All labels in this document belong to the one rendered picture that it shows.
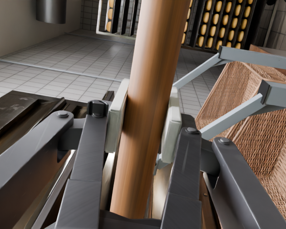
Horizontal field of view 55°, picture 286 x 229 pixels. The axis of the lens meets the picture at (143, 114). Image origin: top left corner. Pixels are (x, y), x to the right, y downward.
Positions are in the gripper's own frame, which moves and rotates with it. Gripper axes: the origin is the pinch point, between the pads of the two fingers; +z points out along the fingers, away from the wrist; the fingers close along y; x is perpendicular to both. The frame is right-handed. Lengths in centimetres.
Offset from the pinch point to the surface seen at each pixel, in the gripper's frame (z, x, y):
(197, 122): 143, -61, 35
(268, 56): 84, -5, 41
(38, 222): 35, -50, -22
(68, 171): 58, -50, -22
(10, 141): 92, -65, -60
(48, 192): 47, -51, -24
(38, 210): 39, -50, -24
